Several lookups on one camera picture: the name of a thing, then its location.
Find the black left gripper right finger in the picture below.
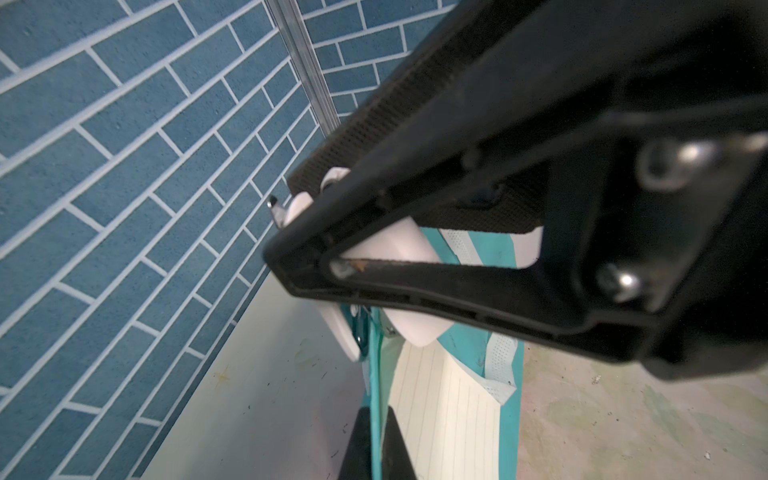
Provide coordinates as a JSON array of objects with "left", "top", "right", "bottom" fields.
[{"left": 381, "top": 406, "right": 417, "bottom": 480}]

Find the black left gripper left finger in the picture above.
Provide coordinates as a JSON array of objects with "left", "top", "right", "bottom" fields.
[{"left": 338, "top": 407, "right": 372, "bottom": 480}]

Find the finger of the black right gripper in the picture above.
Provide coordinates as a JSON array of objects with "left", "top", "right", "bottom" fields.
[{"left": 264, "top": 1, "right": 767, "bottom": 380}]

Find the teal paper bag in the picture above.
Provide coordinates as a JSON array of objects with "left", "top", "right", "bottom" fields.
[{"left": 341, "top": 226, "right": 526, "bottom": 480}]

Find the small grey stapler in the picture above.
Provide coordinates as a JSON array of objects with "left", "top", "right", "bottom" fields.
[{"left": 266, "top": 166, "right": 544, "bottom": 362}]

